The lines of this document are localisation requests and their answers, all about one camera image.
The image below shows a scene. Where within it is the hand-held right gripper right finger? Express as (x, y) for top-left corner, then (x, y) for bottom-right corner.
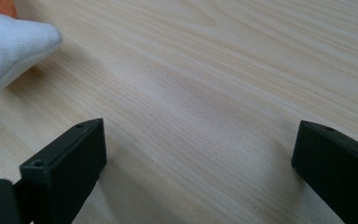
(291, 120), (358, 224)

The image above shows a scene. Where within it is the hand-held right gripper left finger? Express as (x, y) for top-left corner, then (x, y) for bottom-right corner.
(13, 118), (108, 224)

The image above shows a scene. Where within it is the white and orange plush toy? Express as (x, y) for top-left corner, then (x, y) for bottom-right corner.
(0, 0), (63, 97)

